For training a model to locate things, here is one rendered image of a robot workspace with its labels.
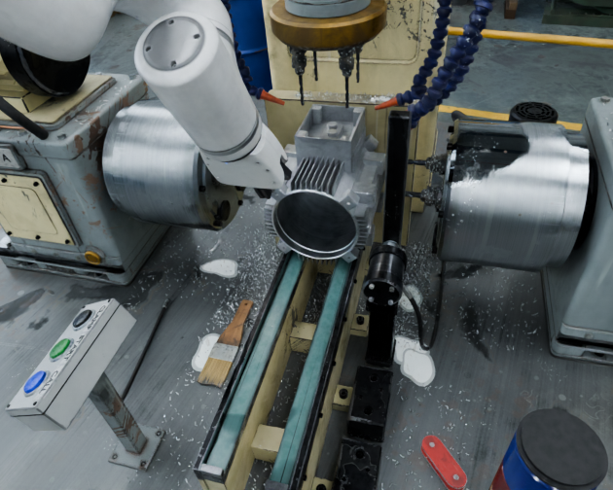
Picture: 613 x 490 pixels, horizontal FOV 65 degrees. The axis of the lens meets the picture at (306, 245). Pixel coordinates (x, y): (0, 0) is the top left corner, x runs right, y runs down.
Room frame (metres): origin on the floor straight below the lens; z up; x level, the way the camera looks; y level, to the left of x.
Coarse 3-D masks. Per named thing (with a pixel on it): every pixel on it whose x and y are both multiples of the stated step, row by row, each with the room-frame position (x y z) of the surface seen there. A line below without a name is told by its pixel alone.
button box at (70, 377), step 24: (96, 312) 0.44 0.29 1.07; (120, 312) 0.45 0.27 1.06; (72, 336) 0.41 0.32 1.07; (96, 336) 0.40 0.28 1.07; (120, 336) 0.42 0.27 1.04; (48, 360) 0.38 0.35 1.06; (72, 360) 0.37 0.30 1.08; (96, 360) 0.38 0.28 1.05; (24, 384) 0.35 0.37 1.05; (48, 384) 0.33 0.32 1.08; (72, 384) 0.34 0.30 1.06; (24, 408) 0.31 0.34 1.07; (48, 408) 0.31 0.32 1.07; (72, 408) 0.32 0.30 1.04
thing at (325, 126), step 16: (320, 112) 0.83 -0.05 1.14; (336, 112) 0.83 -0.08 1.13; (352, 112) 0.82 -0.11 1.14; (304, 128) 0.78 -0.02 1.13; (320, 128) 0.81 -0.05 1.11; (336, 128) 0.78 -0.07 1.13; (352, 128) 0.80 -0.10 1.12; (304, 144) 0.73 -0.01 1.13; (320, 144) 0.72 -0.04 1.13; (336, 144) 0.72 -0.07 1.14; (352, 144) 0.72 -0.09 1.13; (320, 160) 0.73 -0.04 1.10; (336, 160) 0.72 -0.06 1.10; (352, 160) 0.71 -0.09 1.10
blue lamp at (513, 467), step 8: (512, 440) 0.16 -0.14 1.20; (512, 448) 0.16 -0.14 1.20; (504, 456) 0.16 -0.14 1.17; (512, 456) 0.15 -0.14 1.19; (520, 456) 0.15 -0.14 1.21; (504, 464) 0.16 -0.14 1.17; (512, 464) 0.15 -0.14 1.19; (520, 464) 0.14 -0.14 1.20; (504, 472) 0.15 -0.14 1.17; (512, 472) 0.14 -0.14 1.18; (520, 472) 0.14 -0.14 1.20; (528, 472) 0.13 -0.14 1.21; (512, 480) 0.14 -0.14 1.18; (520, 480) 0.14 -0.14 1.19; (528, 480) 0.13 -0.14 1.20; (536, 480) 0.13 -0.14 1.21; (512, 488) 0.14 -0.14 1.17; (520, 488) 0.13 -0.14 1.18; (528, 488) 0.13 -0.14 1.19; (536, 488) 0.13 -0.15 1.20; (544, 488) 0.12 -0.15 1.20; (552, 488) 0.12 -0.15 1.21
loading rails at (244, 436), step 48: (288, 288) 0.60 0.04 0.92; (336, 288) 0.59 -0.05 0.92; (288, 336) 0.54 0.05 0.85; (336, 336) 0.47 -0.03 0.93; (240, 384) 0.41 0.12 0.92; (336, 384) 0.45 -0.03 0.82; (240, 432) 0.34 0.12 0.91; (288, 432) 0.33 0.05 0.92; (240, 480) 0.30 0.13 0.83; (288, 480) 0.26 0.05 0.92
